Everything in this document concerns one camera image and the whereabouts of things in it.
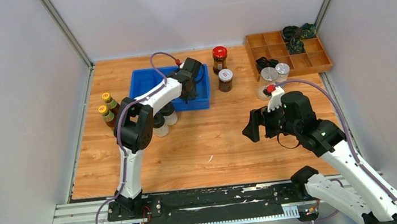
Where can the silver lid clear jar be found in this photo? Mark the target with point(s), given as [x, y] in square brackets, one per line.
[268, 75]

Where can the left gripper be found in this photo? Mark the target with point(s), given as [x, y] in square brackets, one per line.
[193, 94]

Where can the sauce bottle yellow cap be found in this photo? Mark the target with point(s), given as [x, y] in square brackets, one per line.
[111, 104]
[108, 116]

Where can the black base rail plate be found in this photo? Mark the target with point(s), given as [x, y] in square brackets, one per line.
[215, 205]

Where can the green patterned rolled cloth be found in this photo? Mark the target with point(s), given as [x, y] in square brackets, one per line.
[295, 46]

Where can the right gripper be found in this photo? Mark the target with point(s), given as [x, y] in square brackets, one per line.
[251, 129]

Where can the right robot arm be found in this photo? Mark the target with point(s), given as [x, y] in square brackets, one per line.
[370, 200]

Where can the small silver lid jar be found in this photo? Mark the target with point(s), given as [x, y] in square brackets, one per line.
[283, 70]

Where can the white lid sauce jar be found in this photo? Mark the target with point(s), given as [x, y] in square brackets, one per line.
[225, 77]

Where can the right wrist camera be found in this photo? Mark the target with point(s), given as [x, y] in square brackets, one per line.
[275, 100]

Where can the black clip bundle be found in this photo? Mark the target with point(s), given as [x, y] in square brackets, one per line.
[263, 62]

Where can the black rolled item in tray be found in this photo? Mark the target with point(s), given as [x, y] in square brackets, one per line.
[291, 32]

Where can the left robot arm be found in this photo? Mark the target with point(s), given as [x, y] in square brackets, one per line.
[134, 128]

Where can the blue plastic divided bin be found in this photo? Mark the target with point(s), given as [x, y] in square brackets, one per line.
[144, 80]

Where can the dark green rolled cloth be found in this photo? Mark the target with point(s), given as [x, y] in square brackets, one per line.
[308, 31]

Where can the black cap spice shaker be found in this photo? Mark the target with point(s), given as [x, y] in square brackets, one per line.
[160, 128]
[169, 114]

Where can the red lid sauce jar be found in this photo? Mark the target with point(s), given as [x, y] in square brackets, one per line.
[219, 55]

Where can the wooden divided tray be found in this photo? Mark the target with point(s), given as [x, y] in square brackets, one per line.
[271, 45]

